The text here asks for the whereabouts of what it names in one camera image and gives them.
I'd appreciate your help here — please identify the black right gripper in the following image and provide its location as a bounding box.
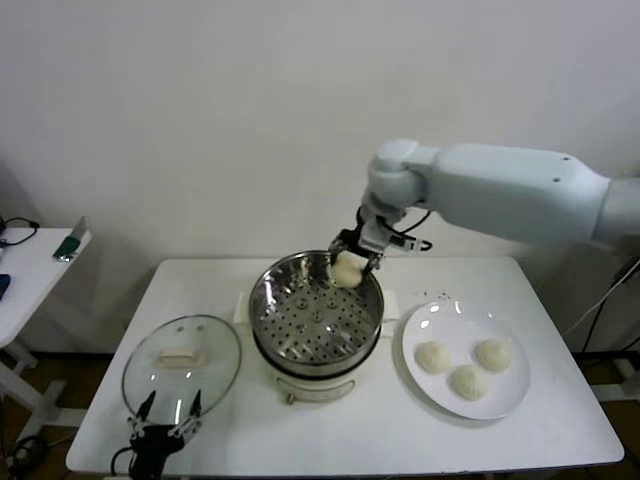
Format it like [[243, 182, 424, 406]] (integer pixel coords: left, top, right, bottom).
[[329, 214, 394, 274]]

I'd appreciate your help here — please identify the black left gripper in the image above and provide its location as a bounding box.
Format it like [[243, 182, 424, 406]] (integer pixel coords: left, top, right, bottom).
[[127, 389, 204, 480]]

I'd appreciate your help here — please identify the white steamed baozi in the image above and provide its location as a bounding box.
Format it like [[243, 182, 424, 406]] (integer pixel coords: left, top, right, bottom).
[[414, 341, 454, 375], [475, 338, 515, 374], [451, 364, 489, 401], [332, 253, 362, 289]]

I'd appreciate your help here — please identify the glass lid with cream handle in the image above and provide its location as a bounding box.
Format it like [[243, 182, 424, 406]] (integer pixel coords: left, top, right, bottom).
[[121, 313, 243, 426]]

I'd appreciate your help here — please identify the stainless steel steamer basket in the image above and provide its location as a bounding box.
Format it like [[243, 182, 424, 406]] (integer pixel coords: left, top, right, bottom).
[[248, 249, 385, 369]]

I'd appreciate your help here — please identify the steel steamer pot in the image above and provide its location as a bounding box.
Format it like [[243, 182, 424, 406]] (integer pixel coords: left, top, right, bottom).
[[233, 288, 401, 406]]

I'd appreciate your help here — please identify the white round plate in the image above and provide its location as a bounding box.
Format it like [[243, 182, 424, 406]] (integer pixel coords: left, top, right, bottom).
[[401, 299, 532, 420]]

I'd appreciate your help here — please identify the green tool with grey card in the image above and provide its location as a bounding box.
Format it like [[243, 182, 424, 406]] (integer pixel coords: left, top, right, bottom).
[[52, 216, 92, 264]]

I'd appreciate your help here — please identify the white side table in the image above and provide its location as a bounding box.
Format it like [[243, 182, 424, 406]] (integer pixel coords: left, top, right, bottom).
[[0, 227, 94, 444]]

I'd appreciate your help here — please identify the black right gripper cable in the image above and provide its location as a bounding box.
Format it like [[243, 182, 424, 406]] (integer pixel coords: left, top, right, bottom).
[[384, 209, 434, 254]]

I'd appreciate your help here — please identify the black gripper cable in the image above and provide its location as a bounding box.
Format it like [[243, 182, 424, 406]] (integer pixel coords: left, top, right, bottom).
[[110, 444, 137, 477], [384, 209, 434, 254]]

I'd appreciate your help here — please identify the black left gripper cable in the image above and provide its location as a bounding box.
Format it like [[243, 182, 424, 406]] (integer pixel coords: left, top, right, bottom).
[[110, 444, 137, 477]]

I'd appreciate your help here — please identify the black cable bundle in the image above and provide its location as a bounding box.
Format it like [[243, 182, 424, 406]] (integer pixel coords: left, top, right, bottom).
[[0, 434, 66, 466]]

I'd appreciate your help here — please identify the black cable with plug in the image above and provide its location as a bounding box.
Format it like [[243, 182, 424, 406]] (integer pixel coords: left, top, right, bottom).
[[0, 217, 40, 247]]

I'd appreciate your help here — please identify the thin white cable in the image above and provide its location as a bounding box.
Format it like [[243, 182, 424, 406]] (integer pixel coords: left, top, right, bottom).
[[563, 269, 640, 337]]

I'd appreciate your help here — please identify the black cable with adapter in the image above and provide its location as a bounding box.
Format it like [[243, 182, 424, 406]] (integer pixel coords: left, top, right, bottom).
[[583, 257, 640, 352]]

